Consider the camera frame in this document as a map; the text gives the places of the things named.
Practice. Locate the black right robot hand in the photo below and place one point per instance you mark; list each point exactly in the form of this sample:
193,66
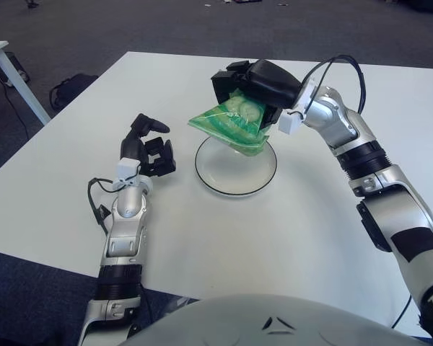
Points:
274,83

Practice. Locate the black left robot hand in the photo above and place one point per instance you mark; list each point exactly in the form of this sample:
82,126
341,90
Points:
135,147

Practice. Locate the green potato chips bag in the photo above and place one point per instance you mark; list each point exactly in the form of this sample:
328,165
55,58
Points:
231,126

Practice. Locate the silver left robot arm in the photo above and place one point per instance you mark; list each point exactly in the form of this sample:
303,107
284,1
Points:
128,205

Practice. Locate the white plate with black rim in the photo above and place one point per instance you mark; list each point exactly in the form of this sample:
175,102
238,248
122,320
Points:
238,173

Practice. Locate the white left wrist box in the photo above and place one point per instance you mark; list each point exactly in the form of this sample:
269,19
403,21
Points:
128,168

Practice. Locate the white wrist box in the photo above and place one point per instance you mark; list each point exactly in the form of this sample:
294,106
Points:
290,122
128,168

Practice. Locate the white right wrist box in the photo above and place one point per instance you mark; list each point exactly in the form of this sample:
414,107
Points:
290,122

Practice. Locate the black backpack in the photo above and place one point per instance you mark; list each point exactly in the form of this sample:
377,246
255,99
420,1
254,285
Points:
74,90

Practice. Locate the white side table leg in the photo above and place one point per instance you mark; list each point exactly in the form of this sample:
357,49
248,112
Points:
18,83

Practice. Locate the grey robot torso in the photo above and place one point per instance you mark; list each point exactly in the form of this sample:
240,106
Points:
274,324

